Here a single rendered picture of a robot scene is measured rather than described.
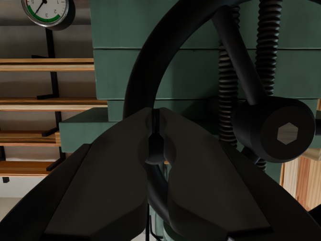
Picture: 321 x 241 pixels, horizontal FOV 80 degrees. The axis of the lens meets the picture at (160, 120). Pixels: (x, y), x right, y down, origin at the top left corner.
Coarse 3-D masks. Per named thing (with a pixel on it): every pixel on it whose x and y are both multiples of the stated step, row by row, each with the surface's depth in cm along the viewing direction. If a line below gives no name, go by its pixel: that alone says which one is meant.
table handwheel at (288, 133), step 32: (192, 0) 15; (224, 0) 16; (320, 0) 17; (160, 32) 16; (192, 32) 17; (224, 32) 17; (160, 64) 16; (128, 96) 17; (256, 96) 18; (256, 128) 17; (288, 128) 17; (320, 128) 18; (256, 160) 19; (288, 160) 17; (160, 192) 19; (320, 224) 20
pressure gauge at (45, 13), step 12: (24, 0) 26; (36, 0) 26; (48, 0) 26; (60, 0) 26; (72, 0) 28; (48, 12) 26; (60, 12) 26; (72, 12) 28; (48, 24) 26; (60, 24) 27
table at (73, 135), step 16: (96, 112) 47; (320, 112) 46; (64, 128) 36; (80, 128) 36; (96, 128) 36; (208, 128) 31; (64, 144) 37; (80, 144) 37; (240, 144) 28; (320, 144) 39
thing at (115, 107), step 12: (108, 108) 36; (120, 108) 36; (156, 108) 36; (168, 108) 36; (180, 108) 36; (192, 108) 36; (204, 108) 36; (312, 108) 37; (108, 120) 36; (120, 120) 36; (192, 120) 37
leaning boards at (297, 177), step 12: (300, 156) 190; (288, 168) 212; (300, 168) 191; (312, 168) 170; (288, 180) 214; (300, 180) 192; (312, 180) 171; (300, 192) 193; (312, 192) 172; (312, 204) 173
